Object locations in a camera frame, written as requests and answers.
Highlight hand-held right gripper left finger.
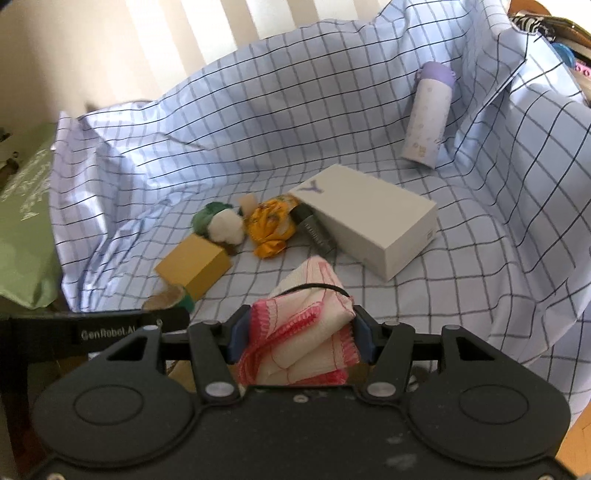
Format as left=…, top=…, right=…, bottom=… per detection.
left=91, top=305, right=253, bottom=404

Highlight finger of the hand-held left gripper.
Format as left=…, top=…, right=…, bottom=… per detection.
left=159, top=307, right=191, bottom=335

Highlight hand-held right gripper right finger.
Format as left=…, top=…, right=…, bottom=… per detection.
left=352, top=306, right=508, bottom=403

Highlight small round plush toy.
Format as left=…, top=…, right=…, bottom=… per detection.
left=143, top=283, right=195, bottom=313

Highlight white cloth with pink edging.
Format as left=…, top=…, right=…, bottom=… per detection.
left=237, top=256, right=361, bottom=387

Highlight white plush toy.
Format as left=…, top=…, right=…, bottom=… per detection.
left=205, top=208, right=246, bottom=246

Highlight yellow patterned pouch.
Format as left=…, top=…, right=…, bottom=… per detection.
left=246, top=194, right=299, bottom=258

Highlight dark cylindrical tube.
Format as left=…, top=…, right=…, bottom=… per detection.
left=289, top=205, right=336, bottom=256

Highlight mustard yellow box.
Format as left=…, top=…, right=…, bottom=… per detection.
left=154, top=233, right=233, bottom=302

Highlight green printed bag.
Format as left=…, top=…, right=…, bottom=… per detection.
left=0, top=122, right=64, bottom=310

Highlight white rectangular box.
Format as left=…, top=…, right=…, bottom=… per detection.
left=288, top=164, right=439, bottom=282

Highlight blue checked bed sheet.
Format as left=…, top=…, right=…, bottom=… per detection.
left=48, top=0, right=591, bottom=407

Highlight white bottle with purple lid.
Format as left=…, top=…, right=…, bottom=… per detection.
left=400, top=61, right=456, bottom=168

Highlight white vertical slats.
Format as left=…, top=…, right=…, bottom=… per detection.
left=175, top=0, right=324, bottom=70

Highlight black and white striped pouch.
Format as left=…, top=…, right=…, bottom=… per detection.
left=510, top=15, right=557, bottom=38

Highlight brown wooden chair back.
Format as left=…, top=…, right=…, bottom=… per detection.
left=508, top=0, right=550, bottom=17

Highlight brown wallet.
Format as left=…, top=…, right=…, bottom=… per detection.
left=545, top=16, right=591, bottom=45

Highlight black cable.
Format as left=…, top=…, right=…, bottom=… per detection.
left=276, top=283, right=352, bottom=299

